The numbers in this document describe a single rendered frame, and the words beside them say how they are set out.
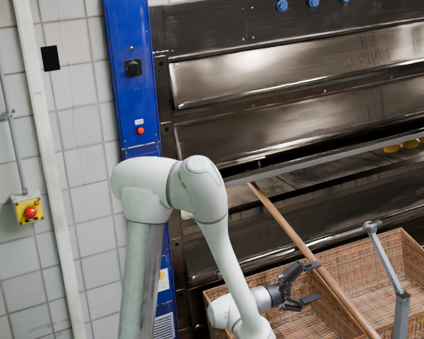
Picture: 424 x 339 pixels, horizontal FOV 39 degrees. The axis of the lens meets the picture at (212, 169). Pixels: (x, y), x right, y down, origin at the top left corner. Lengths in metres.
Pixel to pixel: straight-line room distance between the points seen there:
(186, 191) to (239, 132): 0.97
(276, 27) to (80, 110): 0.86
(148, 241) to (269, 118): 1.09
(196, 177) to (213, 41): 0.93
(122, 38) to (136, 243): 0.81
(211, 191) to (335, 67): 1.24
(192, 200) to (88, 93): 0.77
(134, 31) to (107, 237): 0.81
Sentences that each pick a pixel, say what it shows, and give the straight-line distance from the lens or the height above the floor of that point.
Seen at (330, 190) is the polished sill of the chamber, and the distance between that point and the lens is 2.86.
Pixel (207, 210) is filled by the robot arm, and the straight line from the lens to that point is 1.57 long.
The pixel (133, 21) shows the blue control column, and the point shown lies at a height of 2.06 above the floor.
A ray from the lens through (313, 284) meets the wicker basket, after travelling 2.91.
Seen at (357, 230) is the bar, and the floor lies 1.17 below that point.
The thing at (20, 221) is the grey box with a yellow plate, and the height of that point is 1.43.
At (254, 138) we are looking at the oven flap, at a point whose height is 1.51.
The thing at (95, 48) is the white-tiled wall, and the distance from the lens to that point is 2.16.
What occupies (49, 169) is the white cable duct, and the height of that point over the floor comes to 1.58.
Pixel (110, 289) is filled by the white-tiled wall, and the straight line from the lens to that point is 2.53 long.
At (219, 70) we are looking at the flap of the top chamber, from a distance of 2.37.
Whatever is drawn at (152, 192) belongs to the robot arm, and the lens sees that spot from 1.58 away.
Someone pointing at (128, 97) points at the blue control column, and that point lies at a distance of 2.20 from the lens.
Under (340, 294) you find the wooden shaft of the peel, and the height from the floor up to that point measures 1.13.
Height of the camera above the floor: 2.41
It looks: 24 degrees down
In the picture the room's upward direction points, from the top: 3 degrees counter-clockwise
